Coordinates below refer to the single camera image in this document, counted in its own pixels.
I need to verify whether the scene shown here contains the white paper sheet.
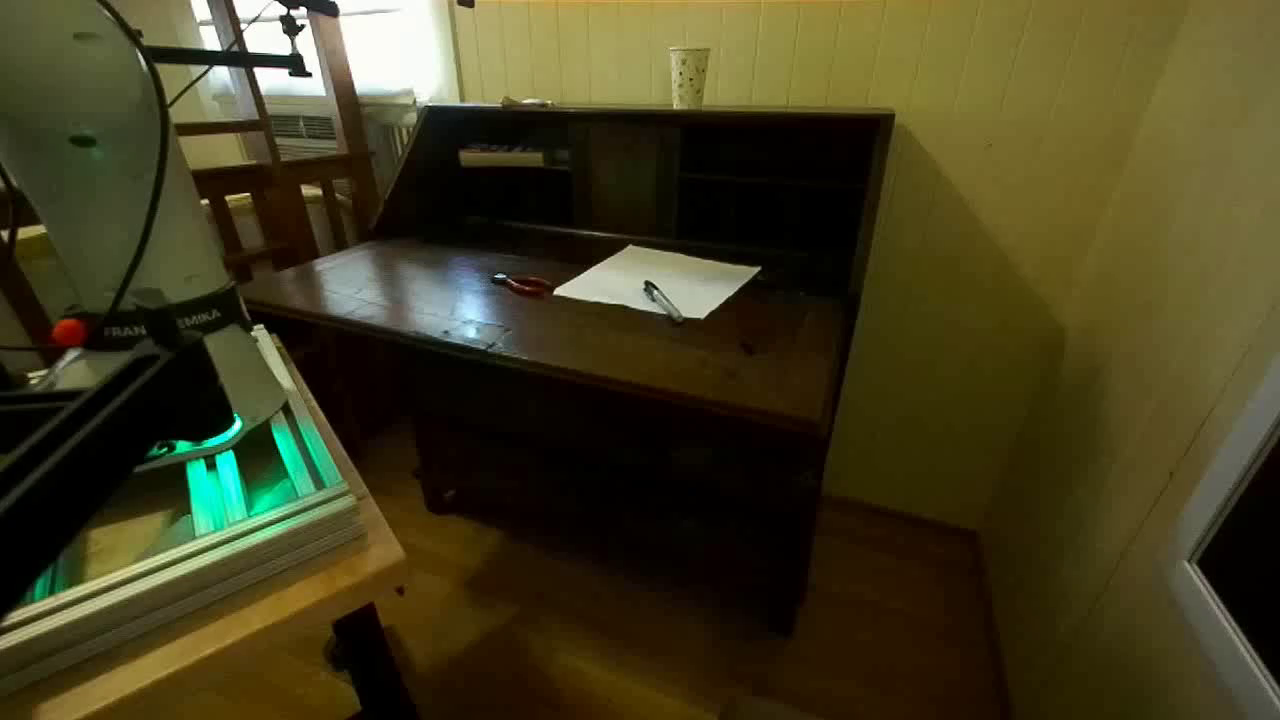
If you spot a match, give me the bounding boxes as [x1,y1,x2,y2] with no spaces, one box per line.
[548,239,762,323]

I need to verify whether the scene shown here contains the black camera stand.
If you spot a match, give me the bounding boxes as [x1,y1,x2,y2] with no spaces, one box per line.
[135,0,344,81]

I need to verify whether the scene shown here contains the robot base platform green light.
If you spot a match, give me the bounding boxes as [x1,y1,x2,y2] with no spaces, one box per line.
[0,323,370,694]

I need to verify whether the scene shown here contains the black marker pen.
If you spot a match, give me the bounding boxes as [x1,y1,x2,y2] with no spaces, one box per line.
[638,275,690,329]

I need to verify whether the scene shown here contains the light wooden robot table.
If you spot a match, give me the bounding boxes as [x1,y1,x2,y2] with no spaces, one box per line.
[0,490,412,720]

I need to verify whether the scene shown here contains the dark wooden slatted chair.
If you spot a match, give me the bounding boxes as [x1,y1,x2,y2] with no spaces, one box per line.
[171,112,384,285]

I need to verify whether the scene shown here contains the red handled pliers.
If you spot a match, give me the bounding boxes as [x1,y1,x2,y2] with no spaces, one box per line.
[487,268,557,298]

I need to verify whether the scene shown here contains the dark wooden secretary desk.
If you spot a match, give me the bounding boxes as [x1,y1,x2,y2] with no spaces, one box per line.
[234,98,900,640]

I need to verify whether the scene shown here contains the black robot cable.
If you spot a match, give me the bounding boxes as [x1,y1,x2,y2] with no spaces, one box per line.
[92,0,181,323]

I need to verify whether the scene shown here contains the white window unit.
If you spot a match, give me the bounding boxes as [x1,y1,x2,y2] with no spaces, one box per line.
[263,109,344,153]

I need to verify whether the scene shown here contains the small white box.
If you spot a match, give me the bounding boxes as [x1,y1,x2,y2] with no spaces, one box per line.
[456,145,553,173]

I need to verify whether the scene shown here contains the dotted white paper cup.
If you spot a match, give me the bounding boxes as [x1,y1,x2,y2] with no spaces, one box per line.
[662,44,715,112]

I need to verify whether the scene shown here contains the small dark wooden desk door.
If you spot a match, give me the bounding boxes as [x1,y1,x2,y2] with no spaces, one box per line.
[570,120,685,239]

